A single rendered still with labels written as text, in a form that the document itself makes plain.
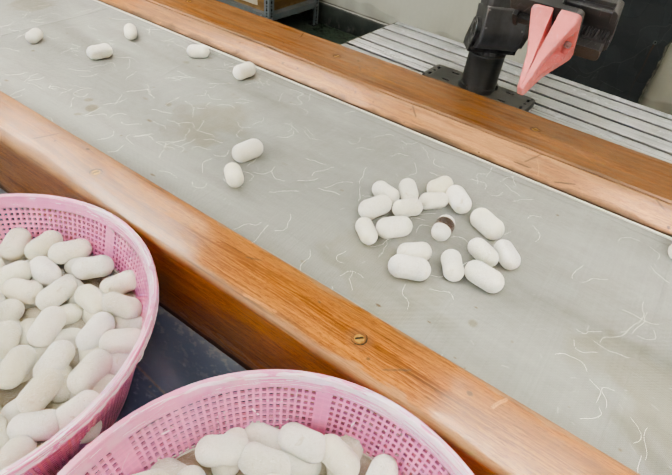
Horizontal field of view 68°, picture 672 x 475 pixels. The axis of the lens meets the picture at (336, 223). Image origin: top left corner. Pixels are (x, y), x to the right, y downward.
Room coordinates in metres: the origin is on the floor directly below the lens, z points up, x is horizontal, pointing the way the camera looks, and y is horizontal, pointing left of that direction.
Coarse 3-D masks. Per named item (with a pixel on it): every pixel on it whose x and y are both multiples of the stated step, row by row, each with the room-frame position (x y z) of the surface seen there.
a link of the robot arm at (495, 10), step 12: (492, 0) 0.82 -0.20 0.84; (504, 0) 0.82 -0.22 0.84; (480, 12) 0.85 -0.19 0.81; (492, 12) 0.81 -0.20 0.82; (504, 12) 0.82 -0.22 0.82; (492, 24) 0.81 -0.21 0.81; (504, 24) 0.81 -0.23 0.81; (480, 36) 0.81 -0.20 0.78; (492, 36) 0.81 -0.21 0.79; (504, 36) 0.81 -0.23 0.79; (516, 36) 0.81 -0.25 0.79; (480, 48) 0.83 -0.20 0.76; (492, 48) 0.82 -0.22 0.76; (504, 48) 0.82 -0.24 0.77; (516, 48) 0.82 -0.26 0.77
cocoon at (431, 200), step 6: (432, 192) 0.41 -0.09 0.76; (438, 192) 0.41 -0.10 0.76; (420, 198) 0.41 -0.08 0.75; (426, 198) 0.40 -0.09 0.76; (432, 198) 0.40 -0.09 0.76; (438, 198) 0.41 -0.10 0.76; (444, 198) 0.41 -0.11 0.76; (426, 204) 0.40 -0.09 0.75; (432, 204) 0.40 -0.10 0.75; (438, 204) 0.40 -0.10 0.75; (444, 204) 0.41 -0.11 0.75
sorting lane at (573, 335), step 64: (0, 0) 0.85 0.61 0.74; (64, 0) 0.88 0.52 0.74; (0, 64) 0.61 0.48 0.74; (64, 64) 0.64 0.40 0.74; (128, 64) 0.66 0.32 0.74; (192, 64) 0.68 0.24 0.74; (64, 128) 0.48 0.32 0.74; (128, 128) 0.49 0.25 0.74; (192, 128) 0.51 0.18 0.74; (256, 128) 0.53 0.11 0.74; (320, 128) 0.54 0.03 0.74; (384, 128) 0.56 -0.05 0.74; (192, 192) 0.39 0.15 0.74; (256, 192) 0.40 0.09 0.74; (320, 192) 0.41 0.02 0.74; (512, 192) 0.45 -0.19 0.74; (320, 256) 0.32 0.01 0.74; (384, 256) 0.33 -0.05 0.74; (576, 256) 0.36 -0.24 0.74; (640, 256) 0.37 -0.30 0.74; (384, 320) 0.26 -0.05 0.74; (448, 320) 0.26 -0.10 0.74; (512, 320) 0.27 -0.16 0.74; (576, 320) 0.28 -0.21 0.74; (640, 320) 0.29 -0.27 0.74; (512, 384) 0.21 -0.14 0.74; (576, 384) 0.22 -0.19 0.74; (640, 384) 0.22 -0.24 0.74; (640, 448) 0.17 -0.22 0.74
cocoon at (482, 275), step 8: (472, 264) 0.31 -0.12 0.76; (480, 264) 0.31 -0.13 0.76; (464, 272) 0.31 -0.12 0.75; (472, 272) 0.31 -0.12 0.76; (480, 272) 0.30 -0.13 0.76; (488, 272) 0.30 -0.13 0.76; (496, 272) 0.30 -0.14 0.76; (472, 280) 0.30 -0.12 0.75; (480, 280) 0.30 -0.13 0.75; (488, 280) 0.30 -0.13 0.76; (496, 280) 0.30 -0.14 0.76; (488, 288) 0.29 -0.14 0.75; (496, 288) 0.29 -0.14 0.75
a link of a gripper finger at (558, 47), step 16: (512, 0) 0.53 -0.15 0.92; (528, 0) 0.52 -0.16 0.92; (544, 0) 0.51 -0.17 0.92; (560, 0) 0.51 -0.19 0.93; (560, 16) 0.50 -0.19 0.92; (576, 16) 0.49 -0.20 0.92; (560, 32) 0.49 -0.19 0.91; (576, 32) 0.50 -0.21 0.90; (544, 48) 0.49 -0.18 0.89; (560, 48) 0.51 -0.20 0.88; (544, 64) 0.51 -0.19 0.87; (560, 64) 0.51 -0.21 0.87; (528, 80) 0.47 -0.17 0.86
